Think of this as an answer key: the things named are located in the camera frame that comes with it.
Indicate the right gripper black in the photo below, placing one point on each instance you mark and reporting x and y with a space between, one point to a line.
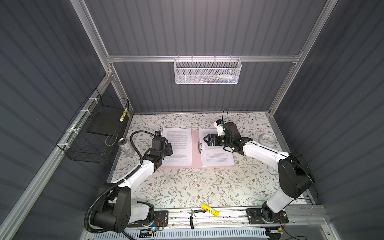
211 136

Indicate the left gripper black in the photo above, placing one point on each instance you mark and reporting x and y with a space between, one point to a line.
168 149

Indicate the printed paper sheet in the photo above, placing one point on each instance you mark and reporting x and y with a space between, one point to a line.
214 156
181 140

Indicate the pink file folder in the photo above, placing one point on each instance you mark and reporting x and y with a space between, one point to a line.
197 163

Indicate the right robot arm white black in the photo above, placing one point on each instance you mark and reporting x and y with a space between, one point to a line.
295 177

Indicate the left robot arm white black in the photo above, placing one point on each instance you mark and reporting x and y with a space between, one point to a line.
114 209

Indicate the silver folder clip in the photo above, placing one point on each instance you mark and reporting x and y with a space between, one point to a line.
200 147

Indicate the silver metal can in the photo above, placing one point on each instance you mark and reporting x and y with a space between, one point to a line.
126 147

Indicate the yellow tube in basket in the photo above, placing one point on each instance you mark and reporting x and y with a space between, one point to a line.
124 114

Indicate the yellow marker pen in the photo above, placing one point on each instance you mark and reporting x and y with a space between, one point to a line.
210 210

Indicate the black notebook in basket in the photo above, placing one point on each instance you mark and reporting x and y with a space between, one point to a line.
105 124

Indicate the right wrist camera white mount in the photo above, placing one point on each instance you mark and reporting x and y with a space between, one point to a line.
219 125

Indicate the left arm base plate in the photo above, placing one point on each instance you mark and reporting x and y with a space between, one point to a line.
160 219

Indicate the white wire mesh basket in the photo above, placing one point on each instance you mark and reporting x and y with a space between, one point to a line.
207 71

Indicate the black wire basket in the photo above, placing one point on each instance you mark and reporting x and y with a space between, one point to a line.
79 145

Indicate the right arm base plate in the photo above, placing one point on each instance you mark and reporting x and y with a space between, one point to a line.
264 216

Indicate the aluminium front rail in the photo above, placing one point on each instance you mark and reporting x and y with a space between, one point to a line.
236 217

